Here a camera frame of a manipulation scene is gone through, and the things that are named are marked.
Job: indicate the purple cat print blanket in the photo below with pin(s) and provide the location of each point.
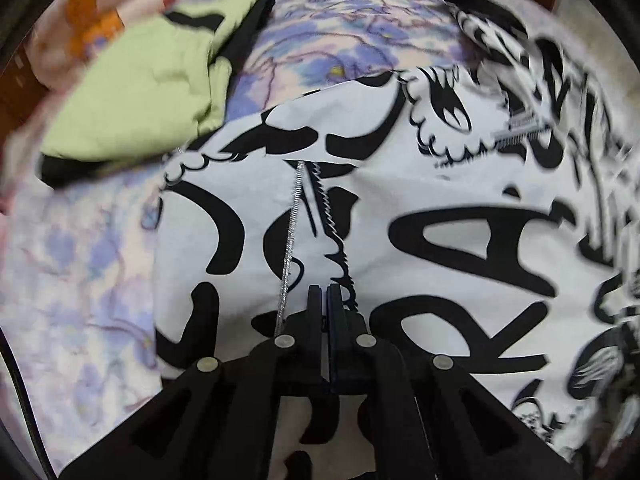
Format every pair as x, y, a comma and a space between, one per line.
320, 35

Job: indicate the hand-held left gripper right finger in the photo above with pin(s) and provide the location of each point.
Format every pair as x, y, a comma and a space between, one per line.
334, 310

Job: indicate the light green folded garment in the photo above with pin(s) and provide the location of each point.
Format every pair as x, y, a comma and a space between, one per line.
140, 90
65, 172

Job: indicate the wooden headboard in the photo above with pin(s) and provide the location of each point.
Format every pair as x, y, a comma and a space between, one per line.
20, 90

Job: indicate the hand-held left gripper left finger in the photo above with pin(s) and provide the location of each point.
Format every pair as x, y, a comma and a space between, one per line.
315, 310

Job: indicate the black and white printed shirt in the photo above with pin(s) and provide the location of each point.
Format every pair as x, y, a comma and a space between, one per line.
450, 185

